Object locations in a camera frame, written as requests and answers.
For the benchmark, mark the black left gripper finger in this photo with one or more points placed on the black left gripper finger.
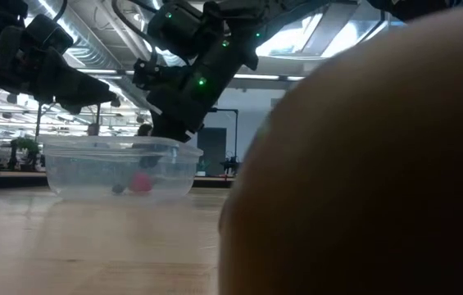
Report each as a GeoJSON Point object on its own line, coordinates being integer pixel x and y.
{"type": "Point", "coordinates": [83, 90]}
{"type": "Point", "coordinates": [73, 108]}

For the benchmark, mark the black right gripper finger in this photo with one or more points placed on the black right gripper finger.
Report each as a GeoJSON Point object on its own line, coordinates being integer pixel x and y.
{"type": "Point", "coordinates": [160, 131]}
{"type": "Point", "coordinates": [180, 136]}

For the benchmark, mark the red strawberry large leaves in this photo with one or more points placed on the red strawberry large leaves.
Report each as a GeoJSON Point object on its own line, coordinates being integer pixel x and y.
{"type": "Point", "coordinates": [141, 183]}

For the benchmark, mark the black round berry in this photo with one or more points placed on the black round berry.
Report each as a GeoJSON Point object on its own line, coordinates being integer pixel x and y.
{"type": "Point", "coordinates": [118, 189]}

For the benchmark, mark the brown kiwi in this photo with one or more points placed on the brown kiwi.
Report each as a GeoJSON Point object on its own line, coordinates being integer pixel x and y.
{"type": "Point", "coordinates": [358, 184]}

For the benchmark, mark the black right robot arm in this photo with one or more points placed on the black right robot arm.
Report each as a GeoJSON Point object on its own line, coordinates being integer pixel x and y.
{"type": "Point", "coordinates": [247, 16]}

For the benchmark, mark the clear plastic tupperware container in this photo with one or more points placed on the clear plastic tupperware container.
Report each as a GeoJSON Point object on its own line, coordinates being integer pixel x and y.
{"type": "Point", "coordinates": [83, 172]}

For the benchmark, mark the person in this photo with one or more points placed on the person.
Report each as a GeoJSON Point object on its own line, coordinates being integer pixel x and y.
{"type": "Point", "coordinates": [145, 130]}
{"type": "Point", "coordinates": [93, 129]}

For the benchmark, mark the black hanging lamp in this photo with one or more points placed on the black hanging lamp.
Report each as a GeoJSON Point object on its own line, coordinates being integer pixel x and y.
{"type": "Point", "coordinates": [115, 104]}
{"type": "Point", "coordinates": [12, 98]}

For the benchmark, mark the small plant white pot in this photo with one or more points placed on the small plant white pot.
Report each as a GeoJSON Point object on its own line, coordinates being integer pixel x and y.
{"type": "Point", "coordinates": [203, 166]}

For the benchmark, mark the wooden workbench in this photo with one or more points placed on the wooden workbench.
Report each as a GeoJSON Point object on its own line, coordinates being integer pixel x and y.
{"type": "Point", "coordinates": [10, 180]}
{"type": "Point", "coordinates": [214, 182]}

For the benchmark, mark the green bonsai plant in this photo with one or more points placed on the green bonsai plant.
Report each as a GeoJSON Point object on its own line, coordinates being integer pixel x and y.
{"type": "Point", "coordinates": [26, 144]}

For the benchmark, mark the long white light bar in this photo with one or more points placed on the long white light bar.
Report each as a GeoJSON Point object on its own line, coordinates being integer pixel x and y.
{"type": "Point", "coordinates": [255, 76]}

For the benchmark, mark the black gantry frame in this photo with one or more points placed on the black gantry frame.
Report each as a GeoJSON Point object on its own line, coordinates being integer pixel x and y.
{"type": "Point", "coordinates": [38, 123]}
{"type": "Point", "coordinates": [236, 131]}

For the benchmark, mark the silver spiral air duct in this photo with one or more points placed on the silver spiral air duct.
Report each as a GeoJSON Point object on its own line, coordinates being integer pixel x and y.
{"type": "Point", "coordinates": [87, 45]}

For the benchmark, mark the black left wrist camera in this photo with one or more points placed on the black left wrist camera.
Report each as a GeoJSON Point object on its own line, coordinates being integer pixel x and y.
{"type": "Point", "coordinates": [48, 33]}

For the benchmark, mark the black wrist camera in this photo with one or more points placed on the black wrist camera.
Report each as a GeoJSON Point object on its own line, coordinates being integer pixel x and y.
{"type": "Point", "coordinates": [145, 73]}
{"type": "Point", "coordinates": [48, 33]}

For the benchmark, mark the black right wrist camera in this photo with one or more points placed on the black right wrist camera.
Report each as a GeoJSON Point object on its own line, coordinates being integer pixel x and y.
{"type": "Point", "coordinates": [145, 73]}

